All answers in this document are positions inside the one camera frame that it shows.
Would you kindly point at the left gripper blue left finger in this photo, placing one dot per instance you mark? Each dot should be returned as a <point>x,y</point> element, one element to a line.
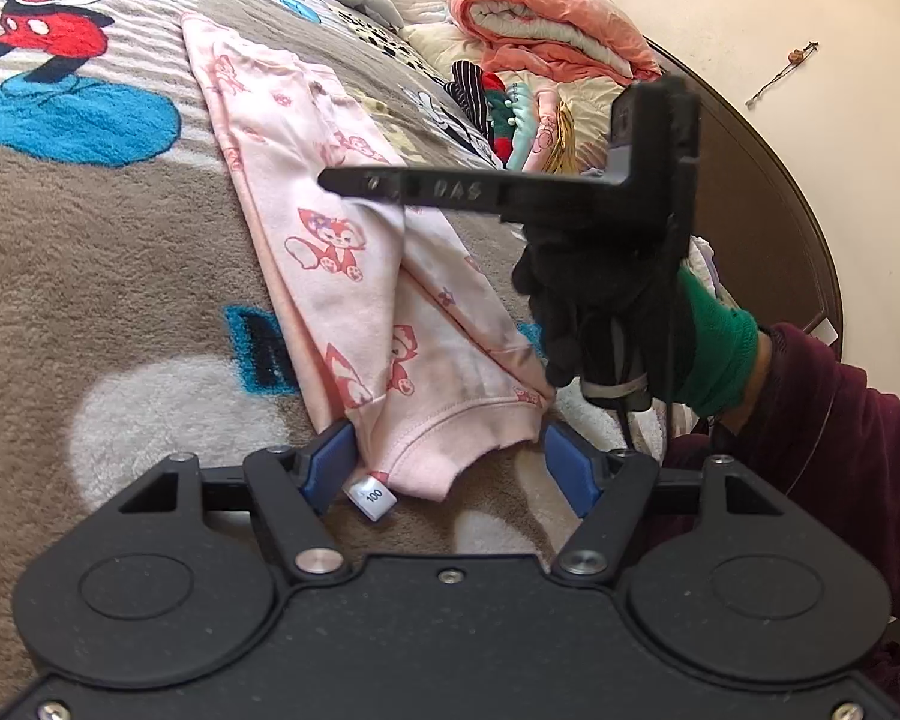
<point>290,489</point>

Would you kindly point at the yellow printed folded garment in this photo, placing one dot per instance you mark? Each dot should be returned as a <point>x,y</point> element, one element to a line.
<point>553,150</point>

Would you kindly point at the Mickey Mouse plush blanket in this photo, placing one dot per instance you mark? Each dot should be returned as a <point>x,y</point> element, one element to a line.
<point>134,319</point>

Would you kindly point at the right hand black glove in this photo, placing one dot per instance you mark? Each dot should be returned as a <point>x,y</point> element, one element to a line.
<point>694,350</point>

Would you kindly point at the striped red green clothes stack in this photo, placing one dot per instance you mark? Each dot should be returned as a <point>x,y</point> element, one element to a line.
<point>506,116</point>

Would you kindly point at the pink fox print garment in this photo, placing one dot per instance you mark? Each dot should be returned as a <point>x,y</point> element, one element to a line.
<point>389,322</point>

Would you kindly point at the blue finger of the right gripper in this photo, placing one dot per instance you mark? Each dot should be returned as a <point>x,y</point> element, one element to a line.
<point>445,189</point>

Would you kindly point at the dark wooden bed footboard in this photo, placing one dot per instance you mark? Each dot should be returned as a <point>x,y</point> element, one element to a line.
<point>770,251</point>

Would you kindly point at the rolled pink white quilt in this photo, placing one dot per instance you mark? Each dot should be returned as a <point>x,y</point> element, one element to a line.
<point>563,40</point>

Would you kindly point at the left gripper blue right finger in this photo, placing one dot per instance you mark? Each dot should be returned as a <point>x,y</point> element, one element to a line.
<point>608,491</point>

